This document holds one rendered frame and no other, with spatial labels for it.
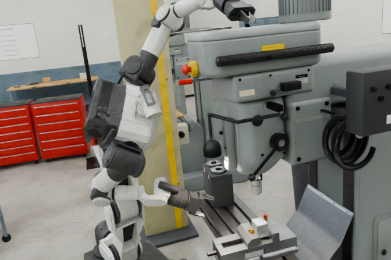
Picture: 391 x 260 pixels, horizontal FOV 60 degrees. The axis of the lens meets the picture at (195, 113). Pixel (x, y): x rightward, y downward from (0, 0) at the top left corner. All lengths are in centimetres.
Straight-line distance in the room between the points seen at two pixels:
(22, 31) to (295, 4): 934
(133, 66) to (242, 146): 59
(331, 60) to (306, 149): 36
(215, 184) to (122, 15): 165
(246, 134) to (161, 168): 198
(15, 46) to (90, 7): 223
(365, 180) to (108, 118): 107
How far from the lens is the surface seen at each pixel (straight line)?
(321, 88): 141
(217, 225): 182
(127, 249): 208
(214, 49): 116
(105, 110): 142
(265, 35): 124
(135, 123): 143
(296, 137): 138
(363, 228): 168
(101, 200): 158
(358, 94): 120
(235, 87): 121
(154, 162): 318
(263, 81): 126
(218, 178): 190
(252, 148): 132
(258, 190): 149
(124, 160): 135
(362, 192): 160
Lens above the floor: 190
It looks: 14 degrees down
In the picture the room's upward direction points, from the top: 5 degrees counter-clockwise
